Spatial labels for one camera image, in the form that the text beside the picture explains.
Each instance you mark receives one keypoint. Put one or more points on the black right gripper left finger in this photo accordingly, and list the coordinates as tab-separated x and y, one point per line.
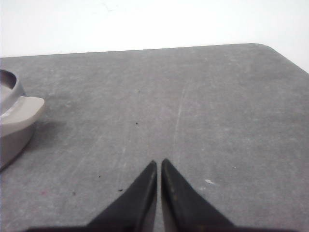
128	212

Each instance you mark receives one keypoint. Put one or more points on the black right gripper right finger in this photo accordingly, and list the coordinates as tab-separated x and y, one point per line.
188	210

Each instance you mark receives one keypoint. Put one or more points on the steel pot with grey handles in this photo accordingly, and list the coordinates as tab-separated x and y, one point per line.
18	116

